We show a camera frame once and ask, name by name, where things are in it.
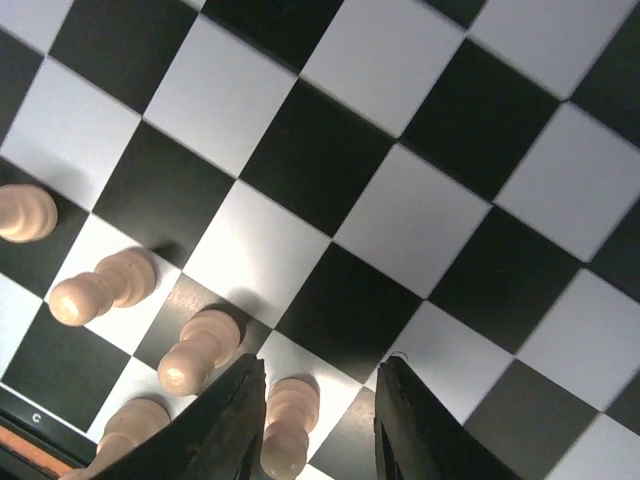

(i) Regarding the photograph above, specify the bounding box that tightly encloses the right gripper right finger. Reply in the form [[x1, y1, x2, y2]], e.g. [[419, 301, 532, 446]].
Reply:
[[374, 356, 519, 480]]

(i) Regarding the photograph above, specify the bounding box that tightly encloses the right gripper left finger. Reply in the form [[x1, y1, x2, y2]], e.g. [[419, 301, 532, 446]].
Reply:
[[90, 354, 265, 479]]

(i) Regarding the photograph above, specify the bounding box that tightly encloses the light wooden chess queen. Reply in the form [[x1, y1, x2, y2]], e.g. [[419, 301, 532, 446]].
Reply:
[[63, 398, 170, 479]]

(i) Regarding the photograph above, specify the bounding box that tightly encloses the light wooden pawn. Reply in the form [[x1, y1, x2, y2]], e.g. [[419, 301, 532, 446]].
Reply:
[[49, 249, 157, 327], [157, 309, 241, 397], [260, 378, 320, 479], [1, 184, 58, 243]]

